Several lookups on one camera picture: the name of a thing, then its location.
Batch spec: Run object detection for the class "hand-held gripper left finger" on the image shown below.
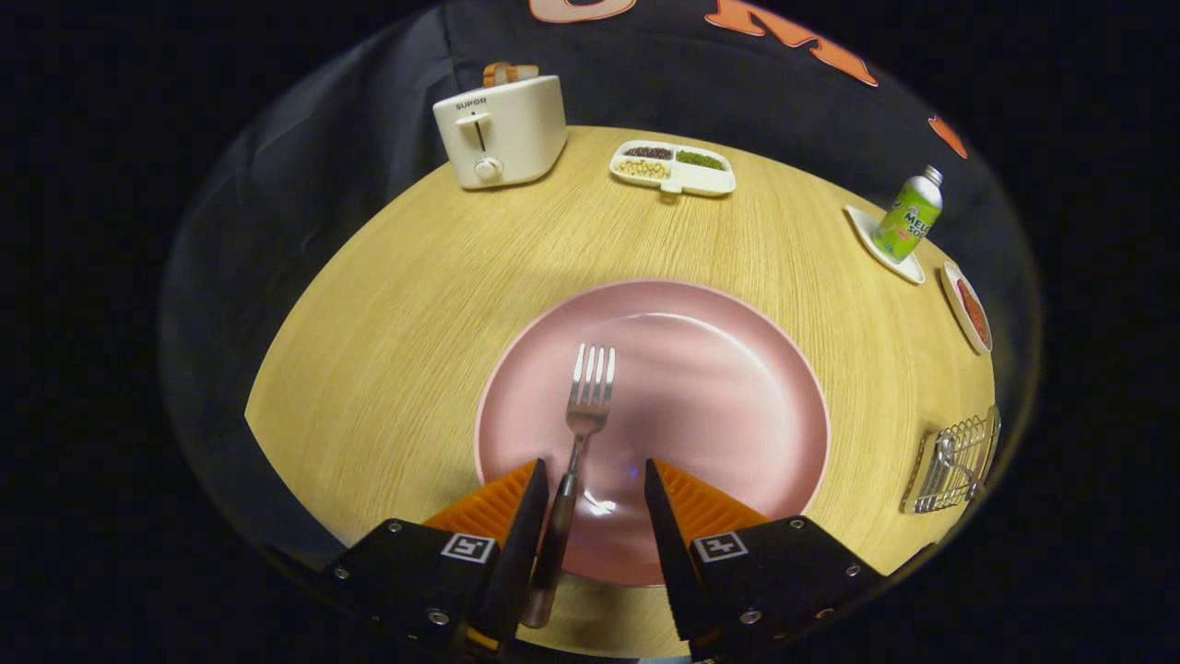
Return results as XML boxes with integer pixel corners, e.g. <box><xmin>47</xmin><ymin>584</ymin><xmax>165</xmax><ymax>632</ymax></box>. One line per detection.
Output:
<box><xmin>323</xmin><ymin>458</ymin><xmax>551</xmax><ymax>656</ymax></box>

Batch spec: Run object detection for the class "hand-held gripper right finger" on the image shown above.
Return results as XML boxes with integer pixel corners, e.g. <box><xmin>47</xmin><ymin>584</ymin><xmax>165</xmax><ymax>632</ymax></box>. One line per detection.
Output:
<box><xmin>643</xmin><ymin>458</ymin><xmax>886</xmax><ymax>663</ymax></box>

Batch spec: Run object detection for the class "fork with brown handle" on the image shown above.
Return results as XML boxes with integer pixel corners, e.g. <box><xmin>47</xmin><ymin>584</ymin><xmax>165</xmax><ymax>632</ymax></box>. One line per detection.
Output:
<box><xmin>521</xmin><ymin>343</ymin><xmax>617</xmax><ymax>630</ymax></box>

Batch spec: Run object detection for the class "pink round plate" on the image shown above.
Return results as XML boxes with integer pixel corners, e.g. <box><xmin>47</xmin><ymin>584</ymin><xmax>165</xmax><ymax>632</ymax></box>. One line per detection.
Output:
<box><xmin>474</xmin><ymin>279</ymin><xmax>831</xmax><ymax>588</ymax></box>

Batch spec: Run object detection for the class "white divided dish with beans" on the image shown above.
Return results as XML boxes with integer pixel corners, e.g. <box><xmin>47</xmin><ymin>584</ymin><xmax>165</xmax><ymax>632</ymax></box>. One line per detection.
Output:
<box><xmin>608</xmin><ymin>140</ymin><xmax>738</xmax><ymax>198</ymax></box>

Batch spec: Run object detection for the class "white oval food plate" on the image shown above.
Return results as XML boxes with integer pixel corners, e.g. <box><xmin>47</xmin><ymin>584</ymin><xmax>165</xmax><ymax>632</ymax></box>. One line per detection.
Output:
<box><xmin>940</xmin><ymin>261</ymin><xmax>995</xmax><ymax>355</ymax></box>

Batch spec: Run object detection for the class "white square coaster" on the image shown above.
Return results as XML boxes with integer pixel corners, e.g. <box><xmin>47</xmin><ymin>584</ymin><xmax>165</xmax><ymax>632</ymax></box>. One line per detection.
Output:
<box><xmin>844</xmin><ymin>204</ymin><xmax>926</xmax><ymax>286</ymax></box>

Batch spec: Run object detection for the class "brown fried meat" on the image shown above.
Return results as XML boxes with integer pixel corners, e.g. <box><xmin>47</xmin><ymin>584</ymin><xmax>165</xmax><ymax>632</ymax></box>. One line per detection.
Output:
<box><xmin>956</xmin><ymin>279</ymin><xmax>990</xmax><ymax>347</ymax></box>

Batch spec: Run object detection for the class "green soda bottle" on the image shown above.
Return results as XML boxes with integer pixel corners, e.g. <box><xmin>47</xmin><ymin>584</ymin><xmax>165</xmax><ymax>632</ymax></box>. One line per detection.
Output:
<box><xmin>871</xmin><ymin>165</ymin><xmax>945</xmax><ymax>265</ymax></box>

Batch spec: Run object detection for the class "cream white toaster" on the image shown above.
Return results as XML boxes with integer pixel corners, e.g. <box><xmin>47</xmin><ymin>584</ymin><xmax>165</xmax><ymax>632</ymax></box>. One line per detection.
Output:
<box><xmin>432</xmin><ymin>75</ymin><xmax>569</xmax><ymax>191</ymax></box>

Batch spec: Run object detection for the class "metal wire cutlery rack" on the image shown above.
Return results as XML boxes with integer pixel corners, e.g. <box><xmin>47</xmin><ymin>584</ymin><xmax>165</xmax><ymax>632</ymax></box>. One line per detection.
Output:
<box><xmin>901</xmin><ymin>406</ymin><xmax>1002</xmax><ymax>516</ymax></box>

